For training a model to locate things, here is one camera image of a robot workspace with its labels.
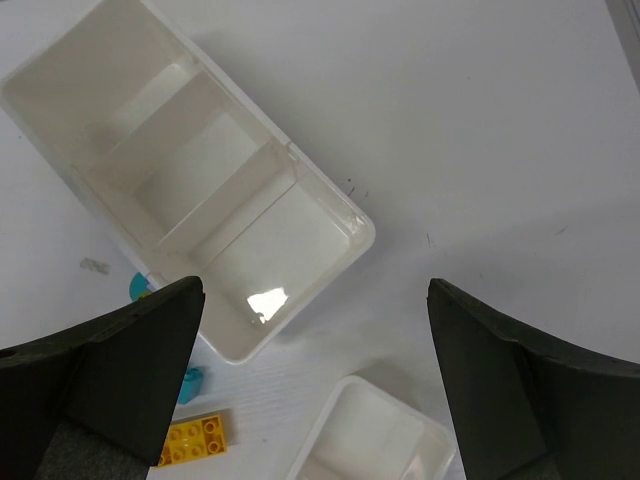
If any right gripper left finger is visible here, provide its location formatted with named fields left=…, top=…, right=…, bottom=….
left=1, top=276, right=205, bottom=479

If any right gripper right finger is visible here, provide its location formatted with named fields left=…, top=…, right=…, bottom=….
left=427, top=278, right=639, bottom=479

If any teal lego brick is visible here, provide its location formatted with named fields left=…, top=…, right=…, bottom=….
left=177, top=367, right=205, bottom=405

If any yellow rectangular lego brick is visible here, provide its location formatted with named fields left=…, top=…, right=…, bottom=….
left=152, top=411, right=229, bottom=469

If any round teal patterned piece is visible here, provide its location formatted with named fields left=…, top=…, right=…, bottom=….
left=128, top=272, right=158, bottom=301

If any white divided tray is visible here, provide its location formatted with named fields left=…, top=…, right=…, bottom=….
left=1, top=1, right=376, bottom=364
left=286, top=375, right=456, bottom=479

